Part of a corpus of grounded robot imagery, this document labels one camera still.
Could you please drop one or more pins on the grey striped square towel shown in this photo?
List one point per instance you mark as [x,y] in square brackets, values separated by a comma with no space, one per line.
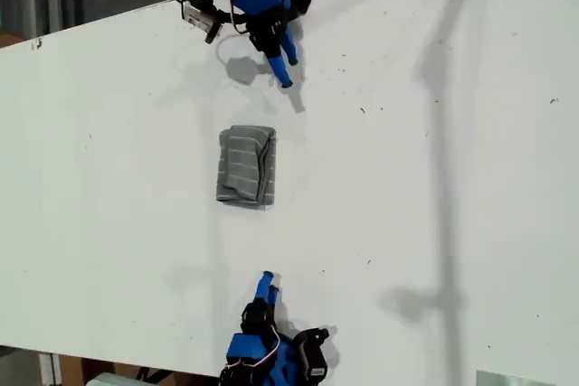
[240,164]

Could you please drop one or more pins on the pale plastic container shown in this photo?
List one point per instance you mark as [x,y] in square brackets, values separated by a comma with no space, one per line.
[111,380]

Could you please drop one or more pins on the brown cardboard box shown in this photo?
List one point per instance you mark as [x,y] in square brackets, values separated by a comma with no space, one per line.
[72,372]

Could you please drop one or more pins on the brown board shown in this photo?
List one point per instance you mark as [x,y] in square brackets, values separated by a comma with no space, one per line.
[9,40]

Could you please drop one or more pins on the black camera stalk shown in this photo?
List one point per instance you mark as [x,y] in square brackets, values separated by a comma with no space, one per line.
[233,19]

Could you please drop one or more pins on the black camera box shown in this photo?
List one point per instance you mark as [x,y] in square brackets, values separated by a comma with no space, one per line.
[314,359]
[201,17]

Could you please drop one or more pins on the white post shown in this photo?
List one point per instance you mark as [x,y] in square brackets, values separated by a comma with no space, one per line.
[49,370]

